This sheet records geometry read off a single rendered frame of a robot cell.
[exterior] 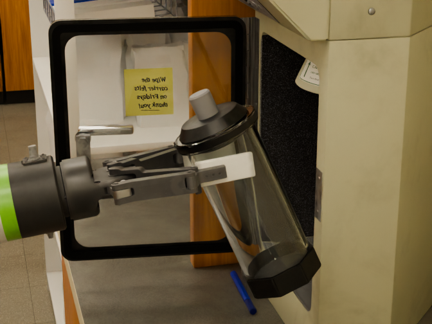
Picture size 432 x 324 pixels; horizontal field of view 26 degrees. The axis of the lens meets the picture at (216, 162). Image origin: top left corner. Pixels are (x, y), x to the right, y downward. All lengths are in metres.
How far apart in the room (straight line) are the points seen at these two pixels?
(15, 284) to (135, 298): 2.26
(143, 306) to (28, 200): 0.47
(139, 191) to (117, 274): 0.56
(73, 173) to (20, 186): 0.06
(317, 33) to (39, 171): 0.38
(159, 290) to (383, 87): 0.56
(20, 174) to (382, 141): 0.47
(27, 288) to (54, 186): 2.65
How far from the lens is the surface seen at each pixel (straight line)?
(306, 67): 1.33
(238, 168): 1.12
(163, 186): 1.08
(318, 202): 1.26
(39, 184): 1.11
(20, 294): 3.70
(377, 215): 1.28
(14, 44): 6.22
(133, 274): 1.63
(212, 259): 1.65
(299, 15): 1.16
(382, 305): 1.35
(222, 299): 1.54
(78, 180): 1.11
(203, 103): 1.13
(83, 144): 1.48
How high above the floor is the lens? 1.65
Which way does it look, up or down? 19 degrees down
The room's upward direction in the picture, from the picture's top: straight up
